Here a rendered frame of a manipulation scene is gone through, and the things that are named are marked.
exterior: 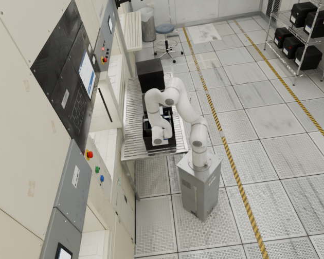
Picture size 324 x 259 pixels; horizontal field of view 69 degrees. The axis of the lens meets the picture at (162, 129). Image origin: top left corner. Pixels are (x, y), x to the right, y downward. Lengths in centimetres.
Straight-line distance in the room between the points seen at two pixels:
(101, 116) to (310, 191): 224
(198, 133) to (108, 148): 85
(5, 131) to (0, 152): 7
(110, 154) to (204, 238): 121
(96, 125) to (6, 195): 150
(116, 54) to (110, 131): 149
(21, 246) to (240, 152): 258
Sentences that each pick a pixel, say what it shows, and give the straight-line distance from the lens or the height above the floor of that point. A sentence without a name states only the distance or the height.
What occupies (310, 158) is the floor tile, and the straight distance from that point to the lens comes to 321.
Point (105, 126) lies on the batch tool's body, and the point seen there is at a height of 91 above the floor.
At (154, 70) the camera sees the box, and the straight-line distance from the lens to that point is 262.
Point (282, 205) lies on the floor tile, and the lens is 277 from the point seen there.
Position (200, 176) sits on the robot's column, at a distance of 190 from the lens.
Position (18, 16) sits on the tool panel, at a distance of 108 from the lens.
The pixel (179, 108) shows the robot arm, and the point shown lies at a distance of 152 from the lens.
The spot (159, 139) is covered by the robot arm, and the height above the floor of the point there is 108.
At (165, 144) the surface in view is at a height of 81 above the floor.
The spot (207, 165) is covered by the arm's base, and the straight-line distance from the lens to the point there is 193.
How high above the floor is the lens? 236
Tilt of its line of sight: 45 degrees down
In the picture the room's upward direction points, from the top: 10 degrees counter-clockwise
